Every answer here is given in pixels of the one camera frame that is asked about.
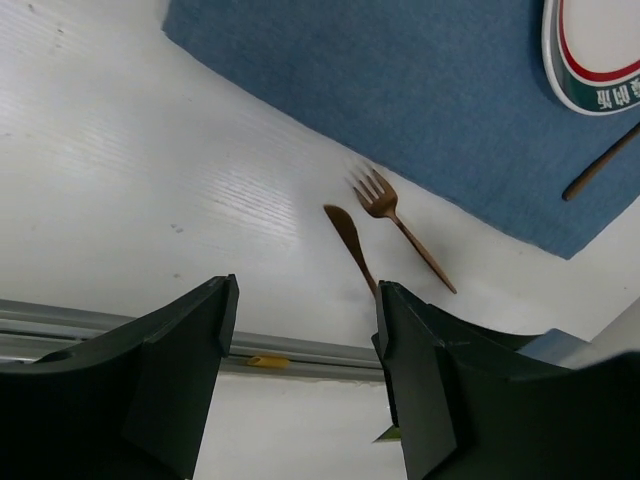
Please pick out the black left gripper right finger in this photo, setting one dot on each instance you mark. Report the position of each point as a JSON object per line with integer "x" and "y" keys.
{"x": 469, "y": 405}

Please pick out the copper fork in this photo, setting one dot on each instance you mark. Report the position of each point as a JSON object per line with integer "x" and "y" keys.
{"x": 379, "y": 199}

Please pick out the yellow rail slot nut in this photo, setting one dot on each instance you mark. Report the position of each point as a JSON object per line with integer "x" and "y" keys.
{"x": 268, "y": 362}

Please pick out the aluminium front rail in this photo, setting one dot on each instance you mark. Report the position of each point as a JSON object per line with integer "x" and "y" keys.
{"x": 30, "y": 331}

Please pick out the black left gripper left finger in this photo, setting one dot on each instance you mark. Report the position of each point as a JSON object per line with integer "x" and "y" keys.
{"x": 117, "y": 408}

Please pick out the copper knife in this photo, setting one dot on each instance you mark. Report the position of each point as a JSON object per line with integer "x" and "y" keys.
{"x": 347, "y": 231}

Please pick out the copper spoon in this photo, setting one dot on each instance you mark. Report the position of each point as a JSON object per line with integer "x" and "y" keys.
{"x": 580, "y": 182}

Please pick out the white plate green red rim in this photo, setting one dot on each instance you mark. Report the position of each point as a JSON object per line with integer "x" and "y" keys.
{"x": 590, "y": 51}

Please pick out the blue cloth placemat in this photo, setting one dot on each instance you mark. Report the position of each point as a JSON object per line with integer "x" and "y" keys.
{"x": 451, "y": 95}

